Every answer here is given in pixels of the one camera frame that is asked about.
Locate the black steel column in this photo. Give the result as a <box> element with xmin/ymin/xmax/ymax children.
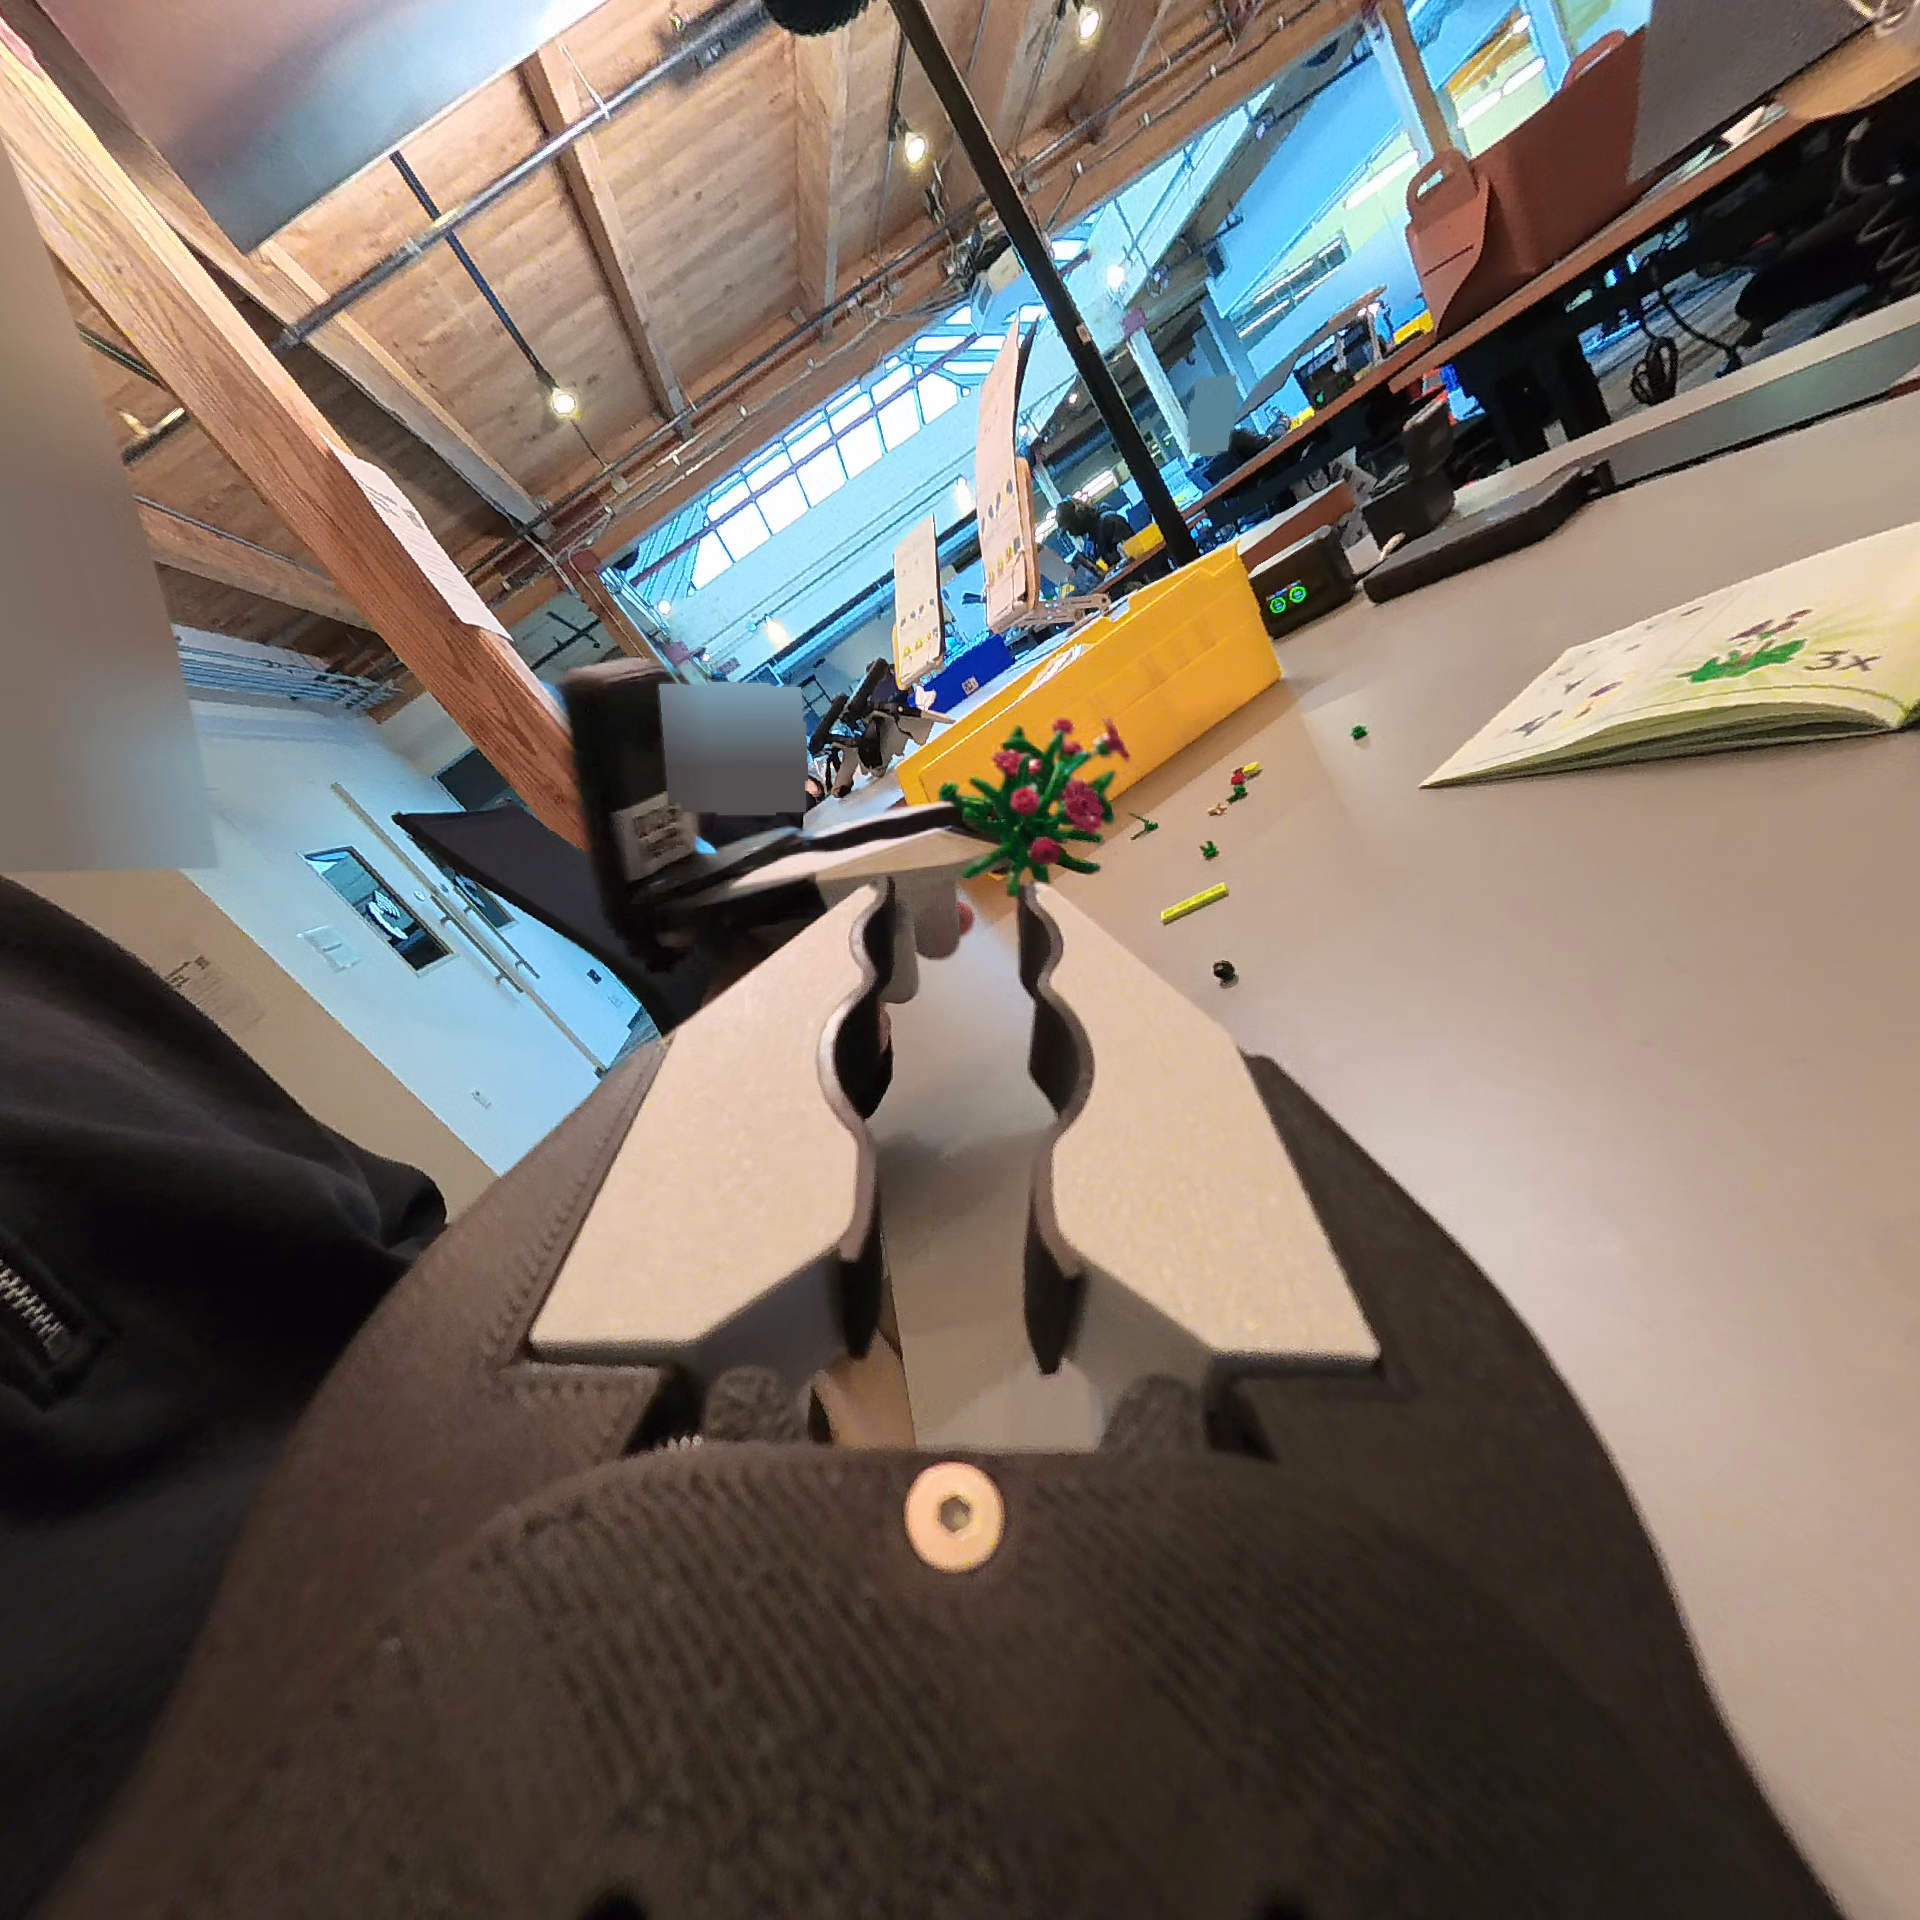
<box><xmin>884</xmin><ymin>0</ymin><xmax>1203</xmax><ymax>569</ymax></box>

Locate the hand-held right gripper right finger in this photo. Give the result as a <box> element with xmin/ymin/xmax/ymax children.
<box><xmin>1016</xmin><ymin>884</ymin><xmax>1382</xmax><ymax>1449</ymax></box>

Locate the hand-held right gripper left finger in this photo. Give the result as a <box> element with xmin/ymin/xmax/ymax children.
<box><xmin>528</xmin><ymin>878</ymin><xmax>903</xmax><ymax>1449</ymax></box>

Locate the black box with green lights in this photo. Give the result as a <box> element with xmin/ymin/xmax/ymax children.
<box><xmin>1245</xmin><ymin>522</ymin><xmax>1359</xmax><ymax>642</ymax></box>

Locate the black flat panel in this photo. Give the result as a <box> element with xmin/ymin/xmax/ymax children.
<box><xmin>394</xmin><ymin>807</ymin><xmax>707</xmax><ymax>1039</ymax></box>

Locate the short printed sign board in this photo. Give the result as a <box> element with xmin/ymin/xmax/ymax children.
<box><xmin>891</xmin><ymin>515</ymin><xmax>946</xmax><ymax>695</ymax></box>

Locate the black and white machine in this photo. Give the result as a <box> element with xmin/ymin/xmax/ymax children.
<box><xmin>808</xmin><ymin>660</ymin><xmax>963</xmax><ymax>799</ymax></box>

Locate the black boxy device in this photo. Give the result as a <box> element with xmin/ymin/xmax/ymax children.
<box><xmin>1357</xmin><ymin>394</ymin><xmax>1460</xmax><ymax>554</ymax></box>

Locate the tall printed sign board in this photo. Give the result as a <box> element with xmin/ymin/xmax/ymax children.
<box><xmin>971</xmin><ymin>321</ymin><xmax>1040</xmax><ymax>636</ymax></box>

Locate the green toy leaf stem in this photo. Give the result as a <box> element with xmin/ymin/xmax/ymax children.
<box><xmin>959</xmin><ymin>728</ymin><xmax>1120</xmax><ymax>899</ymax></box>

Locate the white paper notice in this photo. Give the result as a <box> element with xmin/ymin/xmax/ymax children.
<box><xmin>330</xmin><ymin>448</ymin><xmax>514</xmax><ymax>644</ymax></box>

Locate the black flat case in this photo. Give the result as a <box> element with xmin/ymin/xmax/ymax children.
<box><xmin>1359</xmin><ymin>460</ymin><xmax>1616</xmax><ymax>607</ymax></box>

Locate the wooden diagonal beam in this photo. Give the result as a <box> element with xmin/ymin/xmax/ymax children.
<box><xmin>0</xmin><ymin>31</ymin><xmax>600</xmax><ymax>849</ymax></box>

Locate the brown tote bag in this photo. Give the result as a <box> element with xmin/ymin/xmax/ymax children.
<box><xmin>1403</xmin><ymin>28</ymin><xmax>1653</xmax><ymax>346</ymax></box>

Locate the open instruction booklet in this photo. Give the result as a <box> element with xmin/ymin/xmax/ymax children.
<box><xmin>1422</xmin><ymin>527</ymin><xmax>1920</xmax><ymax>790</ymax></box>

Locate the small dark wall window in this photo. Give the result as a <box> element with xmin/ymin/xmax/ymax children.
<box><xmin>304</xmin><ymin>844</ymin><xmax>455</xmax><ymax>976</ymax></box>

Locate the yellow plastic bin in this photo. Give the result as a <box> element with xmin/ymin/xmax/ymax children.
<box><xmin>895</xmin><ymin>545</ymin><xmax>1284</xmax><ymax>819</ymax></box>

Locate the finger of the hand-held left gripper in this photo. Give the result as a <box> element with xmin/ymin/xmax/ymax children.
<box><xmin>750</xmin><ymin>831</ymin><xmax>1003</xmax><ymax>905</ymax></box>
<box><xmin>692</xmin><ymin>802</ymin><xmax>975</xmax><ymax>888</ymax></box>

